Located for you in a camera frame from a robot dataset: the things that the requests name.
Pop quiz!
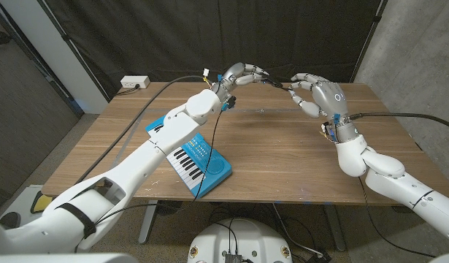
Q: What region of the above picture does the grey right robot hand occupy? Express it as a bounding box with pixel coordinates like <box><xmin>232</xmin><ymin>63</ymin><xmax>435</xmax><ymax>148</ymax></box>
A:
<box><xmin>288</xmin><ymin>72</ymin><xmax>360</xmax><ymax>143</ymax></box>

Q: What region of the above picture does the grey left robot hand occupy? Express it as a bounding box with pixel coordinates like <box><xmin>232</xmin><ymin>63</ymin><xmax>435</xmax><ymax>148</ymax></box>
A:
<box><xmin>211</xmin><ymin>61</ymin><xmax>271</xmax><ymax>103</ymax></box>

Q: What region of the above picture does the black velcro strap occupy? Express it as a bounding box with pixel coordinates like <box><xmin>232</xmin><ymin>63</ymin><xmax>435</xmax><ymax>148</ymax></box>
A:
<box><xmin>262</xmin><ymin>76</ymin><xmax>293</xmax><ymax>92</ymax></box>

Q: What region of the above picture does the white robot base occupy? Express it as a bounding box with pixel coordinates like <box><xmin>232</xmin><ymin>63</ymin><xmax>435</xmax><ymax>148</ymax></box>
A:
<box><xmin>187</xmin><ymin>218</ymin><xmax>293</xmax><ymax>263</ymax></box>

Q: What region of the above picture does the blue toy piano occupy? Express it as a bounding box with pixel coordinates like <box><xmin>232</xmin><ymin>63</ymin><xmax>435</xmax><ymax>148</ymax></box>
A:
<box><xmin>145</xmin><ymin>115</ymin><xmax>233</xmax><ymax>199</ymax></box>

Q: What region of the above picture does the black backdrop curtain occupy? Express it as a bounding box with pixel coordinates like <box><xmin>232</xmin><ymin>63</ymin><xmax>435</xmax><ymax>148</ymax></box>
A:
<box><xmin>37</xmin><ymin>0</ymin><xmax>388</xmax><ymax>102</ymax></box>

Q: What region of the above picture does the black backdrop stand pole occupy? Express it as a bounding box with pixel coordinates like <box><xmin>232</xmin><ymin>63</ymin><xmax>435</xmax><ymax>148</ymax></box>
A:
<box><xmin>37</xmin><ymin>0</ymin><xmax>112</xmax><ymax>103</ymax></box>
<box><xmin>350</xmin><ymin>0</ymin><xmax>388</xmax><ymax>84</ymax></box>

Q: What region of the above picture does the white power strip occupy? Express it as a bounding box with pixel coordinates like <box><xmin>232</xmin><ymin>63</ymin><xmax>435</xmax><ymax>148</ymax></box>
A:
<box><xmin>120</xmin><ymin>75</ymin><xmax>151</xmax><ymax>89</ymax></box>

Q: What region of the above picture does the grey table leg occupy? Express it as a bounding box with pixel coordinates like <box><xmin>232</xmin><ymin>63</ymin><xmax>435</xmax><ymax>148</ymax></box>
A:
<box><xmin>323</xmin><ymin>204</ymin><xmax>348</xmax><ymax>252</ymax></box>

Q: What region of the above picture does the black round floor disc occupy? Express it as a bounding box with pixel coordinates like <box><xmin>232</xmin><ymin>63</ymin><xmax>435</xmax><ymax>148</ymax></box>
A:
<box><xmin>156</xmin><ymin>199</ymin><xmax>183</xmax><ymax>216</ymax></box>

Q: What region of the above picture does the black power adapter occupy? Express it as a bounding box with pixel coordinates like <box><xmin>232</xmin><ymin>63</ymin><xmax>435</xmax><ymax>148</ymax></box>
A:
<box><xmin>306</xmin><ymin>250</ymin><xmax>333</xmax><ymax>263</ymax></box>

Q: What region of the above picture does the white table leg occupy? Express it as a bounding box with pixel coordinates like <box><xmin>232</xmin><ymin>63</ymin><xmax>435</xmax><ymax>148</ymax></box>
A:
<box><xmin>138</xmin><ymin>199</ymin><xmax>159</xmax><ymax>245</ymax></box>

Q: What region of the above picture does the yellow and black floor pad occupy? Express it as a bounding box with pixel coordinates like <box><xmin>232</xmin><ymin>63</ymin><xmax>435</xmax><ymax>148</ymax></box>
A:
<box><xmin>30</xmin><ymin>190</ymin><xmax>55</xmax><ymax>215</ymax></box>

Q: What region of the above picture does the white floor board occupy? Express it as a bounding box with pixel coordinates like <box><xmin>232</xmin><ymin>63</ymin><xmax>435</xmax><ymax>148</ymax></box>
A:
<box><xmin>3</xmin><ymin>184</ymin><xmax>45</xmax><ymax>220</ymax></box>

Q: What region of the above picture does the white robot chest cover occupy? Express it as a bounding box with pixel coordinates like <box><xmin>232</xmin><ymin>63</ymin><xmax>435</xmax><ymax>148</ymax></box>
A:
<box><xmin>0</xmin><ymin>253</ymin><xmax>139</xmax><ymax>263</ymax></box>

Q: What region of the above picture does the black blue left wrist camera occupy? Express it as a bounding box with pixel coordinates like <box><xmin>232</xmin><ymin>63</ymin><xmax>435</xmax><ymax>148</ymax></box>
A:
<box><xmin>220</xmin><ymin>95</ymin><xmax>237</xmax><ymax>112</ymax></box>

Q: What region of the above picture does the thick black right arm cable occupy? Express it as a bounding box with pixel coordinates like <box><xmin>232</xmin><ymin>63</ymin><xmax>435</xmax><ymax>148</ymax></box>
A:
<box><xmin>348</xmin><ymin>112</ymin><xmax>449</xmax><ymax>132</ymax></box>

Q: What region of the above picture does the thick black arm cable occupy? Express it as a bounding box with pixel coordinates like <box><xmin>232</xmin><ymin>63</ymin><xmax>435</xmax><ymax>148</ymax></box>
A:
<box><xmin>348</xmin><ymin>112</ymin><xmax>449</xmax><ymax>132</ymax></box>
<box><xmin>74</xmin><ymin>75</ymin><xmax>210</xmax><ymax>186</ymax></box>

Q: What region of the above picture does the thin black left wrist cable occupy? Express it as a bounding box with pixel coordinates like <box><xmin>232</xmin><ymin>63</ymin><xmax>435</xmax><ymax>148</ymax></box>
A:
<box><xmin>94</xmin><ymin>109</ymin><xmax>225</xmax><ymax>226</ymax></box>

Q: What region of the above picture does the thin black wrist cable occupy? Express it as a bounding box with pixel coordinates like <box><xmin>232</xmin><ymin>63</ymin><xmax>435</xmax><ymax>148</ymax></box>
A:
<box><xmin>357</xmin><ymin>177</ymin><xmax>437</xmax><ymax>259</ymax></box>
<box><xmin>94</xmin><ymin>109</ymin><xmax>225</xmax><ymax>226</ymax></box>

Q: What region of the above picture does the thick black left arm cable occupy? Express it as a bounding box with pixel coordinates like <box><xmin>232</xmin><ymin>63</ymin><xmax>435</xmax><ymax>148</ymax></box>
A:
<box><xmin>74</xmin><ymin>75</ymin><xmax>210</xmax><ymax>186</ymax></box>

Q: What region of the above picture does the black power strip cord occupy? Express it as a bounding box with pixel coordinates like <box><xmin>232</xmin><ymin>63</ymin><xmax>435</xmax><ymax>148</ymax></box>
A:
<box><xmin>116</xmin><ymin>83</ymin><xmax>141</xmax><ymax>96</ymax></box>

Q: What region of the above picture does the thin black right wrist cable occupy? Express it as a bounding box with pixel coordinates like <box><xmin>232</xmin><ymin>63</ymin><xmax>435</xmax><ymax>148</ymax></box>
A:
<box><xmin>357</xmin><ymin>177</ymin><xmax>437</xmax><ymax>259</ymax></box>

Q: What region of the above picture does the white floor cable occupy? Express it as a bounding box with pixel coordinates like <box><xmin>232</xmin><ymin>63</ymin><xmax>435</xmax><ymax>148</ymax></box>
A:
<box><xmin>271</xmin><ymin>203</ymin><xmax>322</xmax><ymax>256</ymax></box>

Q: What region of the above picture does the black torso cable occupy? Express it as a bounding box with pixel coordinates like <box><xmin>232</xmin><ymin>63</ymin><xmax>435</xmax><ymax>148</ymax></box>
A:
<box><xmin>208</xmin><ymin>211</ymin><xmax>239</xmax><ymax>255</ymax></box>

